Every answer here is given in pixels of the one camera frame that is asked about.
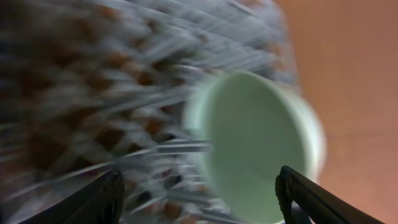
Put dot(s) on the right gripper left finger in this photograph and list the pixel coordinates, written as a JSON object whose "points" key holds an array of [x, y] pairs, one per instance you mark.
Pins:
{"points": [[99, 202]]}

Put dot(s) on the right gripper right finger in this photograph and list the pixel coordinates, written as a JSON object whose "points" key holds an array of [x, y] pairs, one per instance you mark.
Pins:
{"points": [[303, 201]]}

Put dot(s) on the mint green small bowl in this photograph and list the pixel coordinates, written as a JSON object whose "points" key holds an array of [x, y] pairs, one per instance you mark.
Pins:
{"points": [[254, 126]]}

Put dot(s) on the grey dishwasher rack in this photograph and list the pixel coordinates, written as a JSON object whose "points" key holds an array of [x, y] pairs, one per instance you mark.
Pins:
{"points": [[88, 86]]}

